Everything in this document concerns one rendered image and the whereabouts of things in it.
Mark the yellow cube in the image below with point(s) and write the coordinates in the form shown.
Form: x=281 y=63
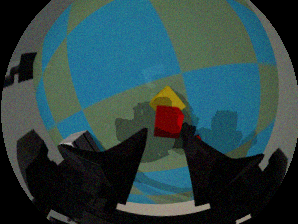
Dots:
x=166 y=98

